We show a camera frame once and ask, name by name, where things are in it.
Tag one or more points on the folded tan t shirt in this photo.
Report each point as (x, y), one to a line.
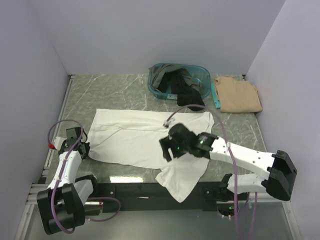
(237, 96)

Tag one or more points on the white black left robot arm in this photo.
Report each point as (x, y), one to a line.
(62, 204)

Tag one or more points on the black base crossbar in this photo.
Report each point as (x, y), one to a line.
(154, 197)

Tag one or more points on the black t shirt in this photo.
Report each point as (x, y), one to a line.
(187, 96)

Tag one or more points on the teal plastic basket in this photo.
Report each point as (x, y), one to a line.
(199, 74)

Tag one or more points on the grey t shirt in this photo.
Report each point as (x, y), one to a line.
(157, 73)

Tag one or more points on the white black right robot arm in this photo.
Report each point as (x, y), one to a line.
(271, 173)

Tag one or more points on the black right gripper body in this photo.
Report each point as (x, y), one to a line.
(177, 149)

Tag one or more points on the white t shirt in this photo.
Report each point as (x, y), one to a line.
(131, 137)

